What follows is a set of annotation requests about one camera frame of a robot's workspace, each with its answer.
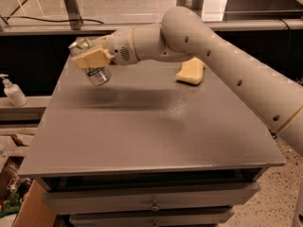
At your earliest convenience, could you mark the green clutter item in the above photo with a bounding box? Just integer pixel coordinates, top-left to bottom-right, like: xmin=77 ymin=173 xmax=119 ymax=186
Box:
xmin=0 ymin=190 xmax=22 ymax=218

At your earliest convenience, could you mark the metal railing frame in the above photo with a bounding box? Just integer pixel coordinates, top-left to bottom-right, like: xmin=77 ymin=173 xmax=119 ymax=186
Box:
xmin=0 ymin=0 xmax=303 ymax=35

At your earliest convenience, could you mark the grey side shelf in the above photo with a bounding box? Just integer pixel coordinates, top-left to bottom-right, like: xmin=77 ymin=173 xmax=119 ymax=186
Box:
xmin=0 ymin=96 xmax=51 ymax=121

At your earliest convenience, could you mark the yellow sponge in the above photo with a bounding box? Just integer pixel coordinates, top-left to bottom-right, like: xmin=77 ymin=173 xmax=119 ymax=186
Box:
xmin=175 ymin=58 xmax=205 ymax=85

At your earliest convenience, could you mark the grey drawer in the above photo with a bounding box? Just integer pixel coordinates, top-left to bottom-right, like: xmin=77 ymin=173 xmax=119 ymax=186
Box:
xmin=70 ymin=207 xmax=234 ymax=227
xmin=43 ymin=183 xmax=260 ymax=215

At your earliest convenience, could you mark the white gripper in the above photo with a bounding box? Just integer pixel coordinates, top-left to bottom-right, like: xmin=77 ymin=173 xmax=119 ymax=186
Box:
xmin=72 ymin=28 xmax=138 ymax=69

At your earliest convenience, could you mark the brown cardboard box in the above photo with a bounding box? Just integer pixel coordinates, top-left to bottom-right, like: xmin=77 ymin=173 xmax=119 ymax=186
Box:
xmin=12 ymin=181 xmax=57 ymax=227

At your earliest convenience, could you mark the silver green 7up can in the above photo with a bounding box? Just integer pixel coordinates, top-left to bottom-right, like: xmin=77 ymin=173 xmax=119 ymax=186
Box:
xmin=69 ymin=38 xmax=111 ymax=86

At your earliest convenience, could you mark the grey upper drawer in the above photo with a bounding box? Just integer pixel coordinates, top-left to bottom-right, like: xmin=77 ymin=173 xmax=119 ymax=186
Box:
xmin=43 ymin=183 xmax=260 ymax=215

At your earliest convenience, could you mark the grey lower drawer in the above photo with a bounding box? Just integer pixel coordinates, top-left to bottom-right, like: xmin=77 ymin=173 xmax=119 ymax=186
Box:
xmin=70 ymin=207 xmax=234 ymax=227

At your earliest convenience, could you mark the white pump lotion bottle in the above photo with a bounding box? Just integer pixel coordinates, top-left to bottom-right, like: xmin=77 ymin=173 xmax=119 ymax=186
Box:
xmin=0 ymin=74 xmax=27 ymax=107

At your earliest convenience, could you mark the black floor cable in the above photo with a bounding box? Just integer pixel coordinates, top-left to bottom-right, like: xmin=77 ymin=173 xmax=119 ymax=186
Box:
xmin=0 ymin=14 xmax=105 ymax=26

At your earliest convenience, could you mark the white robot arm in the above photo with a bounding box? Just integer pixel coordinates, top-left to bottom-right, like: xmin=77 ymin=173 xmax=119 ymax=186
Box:
xmin=69 ymin=7 xmax=303 ymax=156

